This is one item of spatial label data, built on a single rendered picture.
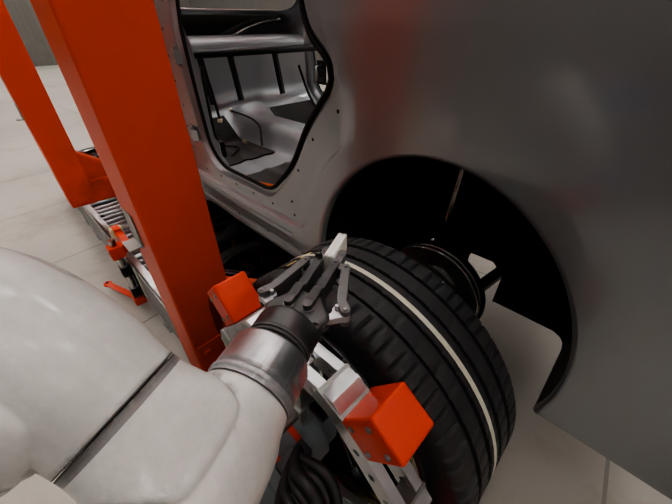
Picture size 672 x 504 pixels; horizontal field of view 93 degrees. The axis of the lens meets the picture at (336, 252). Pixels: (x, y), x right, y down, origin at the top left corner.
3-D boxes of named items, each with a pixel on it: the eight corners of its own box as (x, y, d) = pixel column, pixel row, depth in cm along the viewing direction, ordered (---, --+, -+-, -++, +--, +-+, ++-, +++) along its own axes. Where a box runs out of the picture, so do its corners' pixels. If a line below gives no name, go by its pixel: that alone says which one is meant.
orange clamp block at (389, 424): (398, 423, 50) (436, 423, 42) (366, 464, 45) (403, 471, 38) (371, 385, 51) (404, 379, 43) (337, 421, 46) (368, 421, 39)
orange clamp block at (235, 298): (265, 305, 69) (244, 269, 69) (233, 325, 64) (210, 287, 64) (255, 309, 74) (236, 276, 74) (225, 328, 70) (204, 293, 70)
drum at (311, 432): (340, 450, 71) (341, 419, 63) (261, 540, 59) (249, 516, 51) (299, 408, 79) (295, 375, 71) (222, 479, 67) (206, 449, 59)
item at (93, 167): (171, 181, 260) (157, 137, 240) (99, 201, 229) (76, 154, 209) (163, 175, 269) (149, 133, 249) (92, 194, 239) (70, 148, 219)
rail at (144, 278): (249, 394, 147) (241, 365, 134) (231, 408, 141) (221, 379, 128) (96, 213, 287) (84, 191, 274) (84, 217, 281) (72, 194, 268)
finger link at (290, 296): (295, 325, 40) (285, 323, 41) (324, 273, 49) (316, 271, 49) (292, 303, 38) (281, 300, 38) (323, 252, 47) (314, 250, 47)
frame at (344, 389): (403, 559, 72) (457, 452, 40) (386, 589, 68) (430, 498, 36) (262, 398, 102) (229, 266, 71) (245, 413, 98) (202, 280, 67)
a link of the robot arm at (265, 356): (293, 439, 31) (315, 387, 36) (283, 385, 26) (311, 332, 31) (216, 410, 34) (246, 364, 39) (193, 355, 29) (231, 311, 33)
